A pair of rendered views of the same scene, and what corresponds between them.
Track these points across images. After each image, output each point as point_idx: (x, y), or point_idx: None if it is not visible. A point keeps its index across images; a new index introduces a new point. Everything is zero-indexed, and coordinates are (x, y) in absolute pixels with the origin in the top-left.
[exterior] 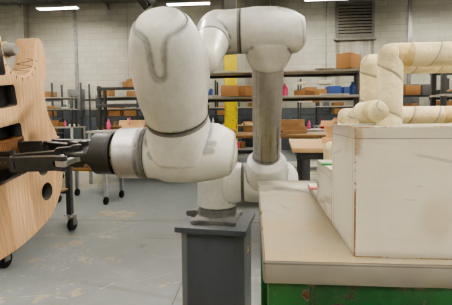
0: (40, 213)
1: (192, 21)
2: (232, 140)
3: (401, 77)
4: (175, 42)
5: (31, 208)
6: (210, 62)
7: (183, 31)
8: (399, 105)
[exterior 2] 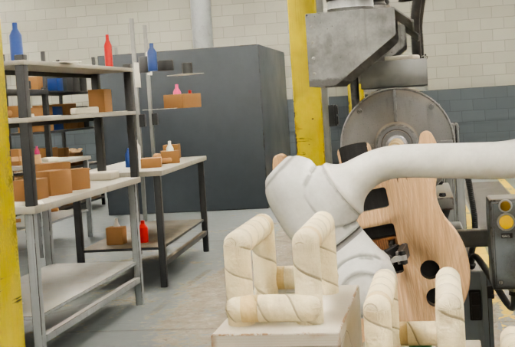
0: (423, 318)
1: (285, 171)
2: (342, 279)
3: (254, 250)
4: (267, 193)
5: (408, 309)
6: (467, 169)
7: (269, 184)
8: (254, 276)
